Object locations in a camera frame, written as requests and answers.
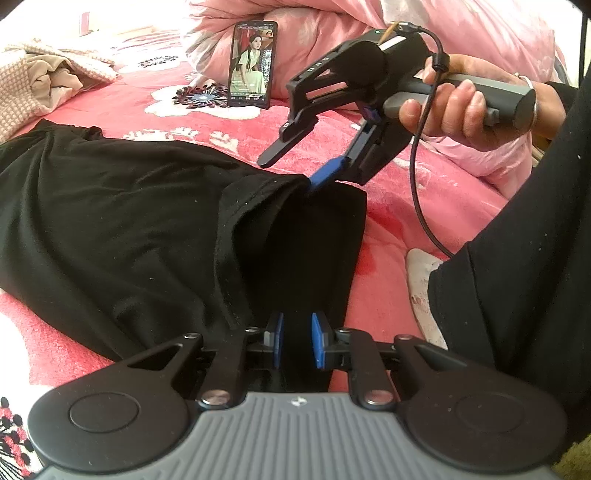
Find beige sweatshirt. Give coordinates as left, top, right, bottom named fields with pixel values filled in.
left=25, top=54, right=93, bottom=116

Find black t-shirt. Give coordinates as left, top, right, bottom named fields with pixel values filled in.
left=0, top=121, right=368, bottom=395

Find red floral blanket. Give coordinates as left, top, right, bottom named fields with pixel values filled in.
left=0, top=28, right=509, bottom=480

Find green fuzzy cloth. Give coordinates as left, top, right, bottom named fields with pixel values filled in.
left=561, top=438, right=591, bottom=480

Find black smartphone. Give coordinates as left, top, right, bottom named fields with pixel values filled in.
left=228, top=21, right=279, bottom=110

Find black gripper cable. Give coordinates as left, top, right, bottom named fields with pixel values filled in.
left=390, top=21, right=462, bottom=259

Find pink quilt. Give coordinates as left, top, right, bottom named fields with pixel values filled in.
left=182, top=0, right=568, bottom=197

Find person's right hand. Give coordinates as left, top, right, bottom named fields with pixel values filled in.
left=401, top=56, right=568, bottom=149

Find cream nightstand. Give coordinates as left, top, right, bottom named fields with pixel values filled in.
left=76, top=25, right=160, bottom=42

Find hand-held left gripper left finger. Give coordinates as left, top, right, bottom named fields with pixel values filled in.
left=127, top=313, right=284, bottom=409

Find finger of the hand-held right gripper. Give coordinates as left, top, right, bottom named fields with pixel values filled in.
left=308, top=127, right=393, bottom=192
left=257, top=44, right=361, bottom=169

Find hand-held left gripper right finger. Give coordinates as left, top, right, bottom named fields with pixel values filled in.
left=311, top=313, right=462, bottom=409

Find person's right forearm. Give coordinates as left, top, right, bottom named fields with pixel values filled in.
left=538, top=82, right=591, bottom=185

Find person's black clothing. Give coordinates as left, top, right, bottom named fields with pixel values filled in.
left=427, top=138, right=591, bottom=480

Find houndstooth knit sweater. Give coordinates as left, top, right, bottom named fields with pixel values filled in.
left=0, top=39, right=118, bottom=144

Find white garment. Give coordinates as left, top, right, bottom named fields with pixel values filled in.
left=44, top=83, right=86, bottom=114

